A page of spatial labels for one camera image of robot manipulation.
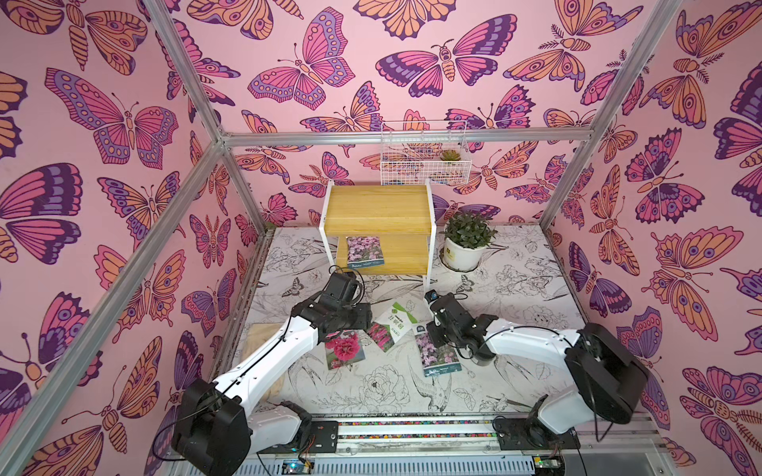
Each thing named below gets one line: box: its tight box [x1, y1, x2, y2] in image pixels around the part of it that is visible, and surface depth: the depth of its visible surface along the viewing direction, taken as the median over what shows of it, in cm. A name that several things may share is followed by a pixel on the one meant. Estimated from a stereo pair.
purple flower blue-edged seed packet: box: [346, 236, 385, 269], surface depth 94 cm
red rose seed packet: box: [324, 329, 367, 370], surface depth 91 cm
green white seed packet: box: [365, 301, 418, 353], surface depth 94 cm
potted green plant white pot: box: [438, 210, 499, 271], surface depth 97 cm
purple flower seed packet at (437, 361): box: [411, 322, 463, 378], surface depth 87 cm
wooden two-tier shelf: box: [318, 179, 437, 290], surface depth 80 cm
